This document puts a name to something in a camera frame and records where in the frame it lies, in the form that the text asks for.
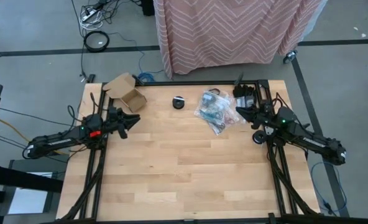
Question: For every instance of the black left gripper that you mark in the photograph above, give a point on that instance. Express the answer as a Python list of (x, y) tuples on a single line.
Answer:
[(115, 119)]

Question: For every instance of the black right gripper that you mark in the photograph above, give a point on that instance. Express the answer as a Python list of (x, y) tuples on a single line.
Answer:
[(261, 116)]

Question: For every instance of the clear plastic zip bag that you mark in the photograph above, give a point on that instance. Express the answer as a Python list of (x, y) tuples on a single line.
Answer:
[(210, 98), (232, 116), (221, 127)]

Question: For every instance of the dark brown rubber band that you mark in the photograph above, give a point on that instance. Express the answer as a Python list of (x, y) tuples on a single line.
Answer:
[(219, 127)]

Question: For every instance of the teal rubber band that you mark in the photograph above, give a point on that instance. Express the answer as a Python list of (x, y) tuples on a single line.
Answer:
[(206, 114), (216, 116)]

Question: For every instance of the clear zip bag stack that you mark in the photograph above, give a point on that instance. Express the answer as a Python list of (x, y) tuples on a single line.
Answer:
[(207, 113)]

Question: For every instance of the wide black rubber band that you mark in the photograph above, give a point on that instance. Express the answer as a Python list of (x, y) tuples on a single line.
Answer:
[(214, 91)]

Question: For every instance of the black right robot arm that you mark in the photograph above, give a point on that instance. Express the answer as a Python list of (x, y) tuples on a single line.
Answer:
[(311, 140)]

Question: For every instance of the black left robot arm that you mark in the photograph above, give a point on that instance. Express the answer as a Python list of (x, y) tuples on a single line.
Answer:
[(59, 140)]

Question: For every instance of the yellow and red bands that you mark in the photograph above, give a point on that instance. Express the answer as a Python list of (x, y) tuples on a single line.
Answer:
[(245, 101)]

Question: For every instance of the black tape roll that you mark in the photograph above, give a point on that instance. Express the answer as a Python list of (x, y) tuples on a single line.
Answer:
[(258, 137)]

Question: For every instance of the brown cardboard box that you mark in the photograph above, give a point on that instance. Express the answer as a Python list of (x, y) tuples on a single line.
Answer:
[(125, 91)]

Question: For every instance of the red tape patch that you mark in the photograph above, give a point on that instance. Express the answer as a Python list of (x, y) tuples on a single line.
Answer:
[(95, 134)]

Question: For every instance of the pink chevron cloth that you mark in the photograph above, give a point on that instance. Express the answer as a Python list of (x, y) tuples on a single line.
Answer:
[(227, 31)]

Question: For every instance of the black floor box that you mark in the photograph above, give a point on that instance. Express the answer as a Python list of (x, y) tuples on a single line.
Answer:
[(147, 7)]

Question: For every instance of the white power strip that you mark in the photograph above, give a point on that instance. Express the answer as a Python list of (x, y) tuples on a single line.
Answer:
[(88, 15)]

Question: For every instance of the black bench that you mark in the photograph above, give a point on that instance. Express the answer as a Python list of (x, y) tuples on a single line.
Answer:
[(16, 180)]

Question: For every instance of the black aluminium frame rail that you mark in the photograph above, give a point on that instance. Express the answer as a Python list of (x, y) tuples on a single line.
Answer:
[(227, 221), (280, 161), (110, 102), (187, 83), (100, 99), (261, 93)]

